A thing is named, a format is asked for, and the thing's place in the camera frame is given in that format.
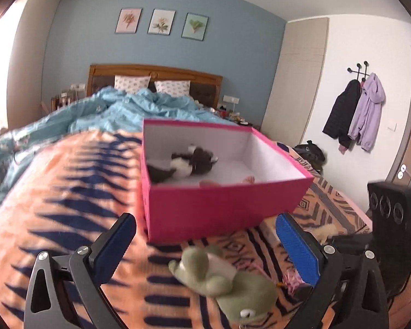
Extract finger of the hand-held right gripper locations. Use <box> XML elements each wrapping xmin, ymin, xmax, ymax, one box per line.
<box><xmin>330</xmin><ymin>234</ymin><xmax>375</xmax><ymax>249</ymax></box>

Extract green plush toy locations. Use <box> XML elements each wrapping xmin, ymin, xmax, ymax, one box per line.
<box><xmin>169</xmin><ymin>245</ymin><xmax>278</xmax><ymax>324</ymax></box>

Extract pink cardboard box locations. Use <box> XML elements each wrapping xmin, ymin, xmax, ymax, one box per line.
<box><xmin>140</xmin><ymin>118</ymin><xmax>315</xmax><ymax>242</ymax></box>

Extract nightstand clutter with red box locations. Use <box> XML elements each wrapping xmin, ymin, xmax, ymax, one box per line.
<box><xmin>216</xmin><ymin>103</ymin><xmax>250</xmax><ymax>126</ymax></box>

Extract light blue duvet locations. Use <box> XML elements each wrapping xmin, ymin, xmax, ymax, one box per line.
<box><xmin>0</xmin><ymin>87</ymin><xmax>240</xmax><ymax>227</ymax></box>

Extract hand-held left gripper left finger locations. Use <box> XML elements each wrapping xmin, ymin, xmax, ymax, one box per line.
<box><xmin>23</xmin><ymin>212</ymin><xmax>138</xmax><ymax>329</ymax></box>

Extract pink knitted item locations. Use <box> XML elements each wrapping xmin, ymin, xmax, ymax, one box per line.
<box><xmin>200</xmin><ymin>175</ymin><xmax>257</xmax><ymax>187</ymax></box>

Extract dark bag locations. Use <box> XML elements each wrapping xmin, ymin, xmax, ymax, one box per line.
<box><xmin>293</xmin><ymin>140</ymin><xmax>327</xmax><ymax>172</ymax></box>

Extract green framed leaf picture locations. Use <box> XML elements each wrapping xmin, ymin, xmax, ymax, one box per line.
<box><xmin>181</xmin><ymin>13</ymin><xmax>209</xmax><ymax>41</ymax></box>

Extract purple hooded jacket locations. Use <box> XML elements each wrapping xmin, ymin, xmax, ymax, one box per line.
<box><xmin>348</xmin><ymin>73</ymin><xmax>386</xmax><ymax>152</ymax></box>

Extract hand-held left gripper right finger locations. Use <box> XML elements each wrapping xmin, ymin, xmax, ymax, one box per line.
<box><xmin>276</xmin><ymin>212</ymin><xmax>389</xmax><ymax>329</ymax></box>

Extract white framed flower picture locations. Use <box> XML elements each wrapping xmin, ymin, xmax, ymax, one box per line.
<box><xmin>147</xmin><ymin>8</ymin><xmax>176</xmax><ymax>35</ymax></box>

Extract pink bag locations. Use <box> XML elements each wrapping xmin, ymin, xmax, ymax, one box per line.
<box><xmin>282</xmin><ymin>267</ymin><xmax>310</xmax><ymax>295</ymax></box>

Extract brown and white plush toy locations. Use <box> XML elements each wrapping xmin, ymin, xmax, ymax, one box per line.
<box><xmin>147</xmin><ymin>145</ymin><xmax>219</xmax><ymax>183</ymax></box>

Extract black wall coat rack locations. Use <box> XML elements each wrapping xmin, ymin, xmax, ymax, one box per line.
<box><xmin>347</xmin><ymin>61</ymin><xmax>370</xmax><ymax>83</ymax></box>

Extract nightstand clutter with bottles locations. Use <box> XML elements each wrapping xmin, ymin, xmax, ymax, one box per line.
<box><xmin>41</xmin><ymin>89</ymin><xmax>78</xmax><ymax>114</ymax></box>

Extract white dotted pillow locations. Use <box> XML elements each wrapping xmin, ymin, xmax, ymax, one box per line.
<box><xmin>154</xmin><ymin>80</ymin><xmax>191</xmax><ymax>96</ymax></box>
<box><xmin>114</xmin><ymin>75</ymin><xmax>151</xmax><ymax>94</ymax></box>

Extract wooden headboard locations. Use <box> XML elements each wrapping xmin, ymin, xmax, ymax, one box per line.
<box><xmin>87</xmin><ymin>63</ymin><xmax>224</xmax><ymax>108</ymax></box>

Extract black jacket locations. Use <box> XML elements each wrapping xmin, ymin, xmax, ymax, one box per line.
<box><xmin>322</xmin><ymin>80</ymin><xmax>362</xmax><ymax>148</ymax></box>

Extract beige wardrobe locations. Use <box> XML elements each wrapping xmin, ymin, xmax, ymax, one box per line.
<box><xmin>262</xmin><ymin>17</ymin><xmax>330</xmax><ymax>138</ymax></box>

